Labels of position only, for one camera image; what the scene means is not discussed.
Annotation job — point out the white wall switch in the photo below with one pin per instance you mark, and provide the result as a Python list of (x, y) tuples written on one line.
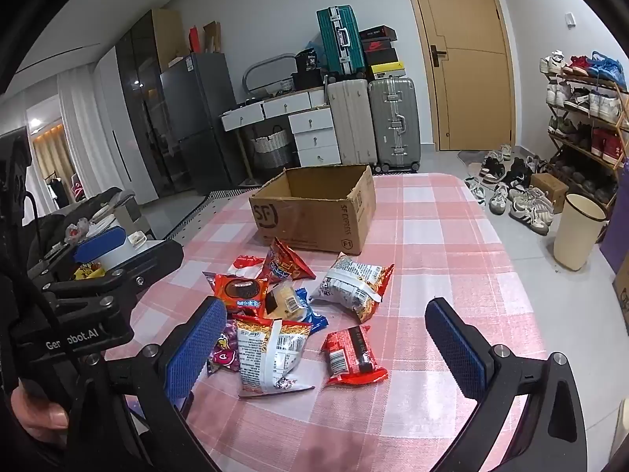
[(570, 18)]

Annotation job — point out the white desk with drawers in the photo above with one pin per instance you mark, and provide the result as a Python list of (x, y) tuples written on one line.
[(314, 137)]

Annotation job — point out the silver suitcase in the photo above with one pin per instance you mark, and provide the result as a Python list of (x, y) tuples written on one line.
[(393, 123)]

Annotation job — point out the wooden shoe rack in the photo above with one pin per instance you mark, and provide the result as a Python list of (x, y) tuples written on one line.
[(589, 150)]

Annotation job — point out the dark glass cabinet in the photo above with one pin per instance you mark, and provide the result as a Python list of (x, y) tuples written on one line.
[(140, 108)]

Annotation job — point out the red black snack packet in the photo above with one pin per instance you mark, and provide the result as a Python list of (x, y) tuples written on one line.
[(351, 354)]

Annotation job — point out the tan wooden door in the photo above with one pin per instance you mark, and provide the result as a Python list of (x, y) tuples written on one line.
[(471, 83)]

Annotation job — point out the woven laundry basket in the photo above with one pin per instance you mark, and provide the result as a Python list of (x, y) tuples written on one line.
[(272, 150)]

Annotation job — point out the dotted rug with striped border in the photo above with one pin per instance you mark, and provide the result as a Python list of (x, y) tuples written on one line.
[(221, 204)]

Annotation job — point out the orange cookie packet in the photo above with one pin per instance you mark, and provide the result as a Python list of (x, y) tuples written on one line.
[(241, 292)]

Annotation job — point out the hanging dark clothes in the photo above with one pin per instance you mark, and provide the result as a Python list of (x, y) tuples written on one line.
[(58, 191)]

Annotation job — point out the teal suitcase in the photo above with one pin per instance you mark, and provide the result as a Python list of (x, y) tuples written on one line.
[(339, 39)]

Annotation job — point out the dark cloth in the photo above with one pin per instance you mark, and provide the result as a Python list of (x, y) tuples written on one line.
[(49, 231)]

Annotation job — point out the rows of assorted shoes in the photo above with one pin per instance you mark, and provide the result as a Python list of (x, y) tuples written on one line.
[(602, 103)]

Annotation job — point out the brown paper bag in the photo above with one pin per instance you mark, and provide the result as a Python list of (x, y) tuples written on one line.
[(212, 38)]

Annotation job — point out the grey arched mirror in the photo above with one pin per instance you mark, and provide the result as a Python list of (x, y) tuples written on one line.
[(268, 73)]

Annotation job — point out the white orange noodle snack bag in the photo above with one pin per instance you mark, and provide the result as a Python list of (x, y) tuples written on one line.
[(354, 282), (265, 354)]

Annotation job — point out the yellow cake packet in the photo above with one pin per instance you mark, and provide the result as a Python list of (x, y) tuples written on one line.
[(285, 302)]

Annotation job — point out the purple candy bag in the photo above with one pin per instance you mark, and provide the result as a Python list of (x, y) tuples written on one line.
[(223, 354)]

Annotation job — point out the black round gift box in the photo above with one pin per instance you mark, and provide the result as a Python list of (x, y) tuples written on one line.
[(307, 61)]

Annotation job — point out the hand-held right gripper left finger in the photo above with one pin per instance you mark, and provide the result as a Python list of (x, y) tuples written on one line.
[(194, 349)]

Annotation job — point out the cream trash bin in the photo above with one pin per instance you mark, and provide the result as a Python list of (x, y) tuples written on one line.
[(577, 236)]

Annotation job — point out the person's left hand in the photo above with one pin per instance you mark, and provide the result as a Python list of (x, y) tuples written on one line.
[(39, 418)]

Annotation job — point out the purple paper bag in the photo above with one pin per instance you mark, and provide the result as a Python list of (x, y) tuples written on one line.
[(616, 216)]

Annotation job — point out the grey refrigerator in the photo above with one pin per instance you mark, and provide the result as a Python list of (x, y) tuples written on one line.
[(196, 118)]

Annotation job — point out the large brown cardboard box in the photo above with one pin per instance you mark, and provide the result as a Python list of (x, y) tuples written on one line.
[(623, 295)]

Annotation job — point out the beige suitcase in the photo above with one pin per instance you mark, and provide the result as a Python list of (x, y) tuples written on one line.
[(351, 123)]

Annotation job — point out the black shoebox with red stripe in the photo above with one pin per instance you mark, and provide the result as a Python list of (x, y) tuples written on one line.
[(377, 33)]

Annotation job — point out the small red snack packet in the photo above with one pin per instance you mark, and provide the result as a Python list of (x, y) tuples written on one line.
[(245, 260)]

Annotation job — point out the small brown cardboard box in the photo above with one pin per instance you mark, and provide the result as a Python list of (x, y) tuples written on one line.
[(550, 189)]

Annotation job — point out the grey doormat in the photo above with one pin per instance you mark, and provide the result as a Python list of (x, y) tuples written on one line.
[(469, 160)]

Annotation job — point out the red paper bag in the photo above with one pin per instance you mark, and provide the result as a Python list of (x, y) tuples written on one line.
[(195, 39)]

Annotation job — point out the red triangular chips bag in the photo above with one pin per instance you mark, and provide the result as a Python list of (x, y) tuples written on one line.
[(282, 265)]

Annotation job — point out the pink checkered tablecloth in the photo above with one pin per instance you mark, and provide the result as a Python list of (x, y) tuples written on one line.
[(442, 255)]

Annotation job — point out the pile of loose sneakers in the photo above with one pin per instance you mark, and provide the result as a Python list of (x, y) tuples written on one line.
[(526, 201)]

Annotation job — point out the grey fabric seat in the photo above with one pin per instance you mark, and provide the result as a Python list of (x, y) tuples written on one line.
[(120, 206)]

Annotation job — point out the flat black box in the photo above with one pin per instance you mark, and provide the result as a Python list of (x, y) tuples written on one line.
[(308, 81)]

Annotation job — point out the white curtain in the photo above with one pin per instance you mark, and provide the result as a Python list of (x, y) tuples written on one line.
[(78, 132)]

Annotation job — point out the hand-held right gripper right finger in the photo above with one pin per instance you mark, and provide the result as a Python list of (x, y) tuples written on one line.
[(457, 349)]

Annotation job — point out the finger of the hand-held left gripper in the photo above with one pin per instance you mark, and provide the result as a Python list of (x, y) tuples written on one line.
[(147, 270), (100, 246)]

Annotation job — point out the plain black shoebox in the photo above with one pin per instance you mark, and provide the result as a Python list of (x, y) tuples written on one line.
[(383, 57)]

